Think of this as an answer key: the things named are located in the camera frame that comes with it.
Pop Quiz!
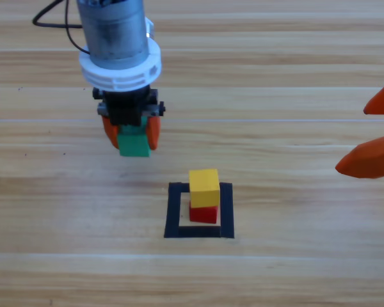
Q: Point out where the black tape square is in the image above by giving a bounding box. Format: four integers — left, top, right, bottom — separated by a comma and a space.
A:
163, 182, 236, 240

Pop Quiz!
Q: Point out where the white wrist mount ring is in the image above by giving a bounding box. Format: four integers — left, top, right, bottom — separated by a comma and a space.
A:
79, 17, 163, 94

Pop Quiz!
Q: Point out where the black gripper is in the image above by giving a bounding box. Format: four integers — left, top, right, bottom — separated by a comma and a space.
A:
92, 84, 166, 151

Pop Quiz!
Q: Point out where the red wooden block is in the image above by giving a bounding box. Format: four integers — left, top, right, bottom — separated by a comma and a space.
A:
188, 201, 219, 224

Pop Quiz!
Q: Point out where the yellow wooden block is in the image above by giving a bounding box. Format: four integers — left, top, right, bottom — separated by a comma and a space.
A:
188, 168, 221, 209

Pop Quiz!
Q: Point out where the green wooden block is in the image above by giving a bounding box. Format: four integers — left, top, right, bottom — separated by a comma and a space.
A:
116, 116, 152, 158

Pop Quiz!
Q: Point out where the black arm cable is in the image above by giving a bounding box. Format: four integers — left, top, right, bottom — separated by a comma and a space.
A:
31, 0, 84, 29
66, 24, 91, 55

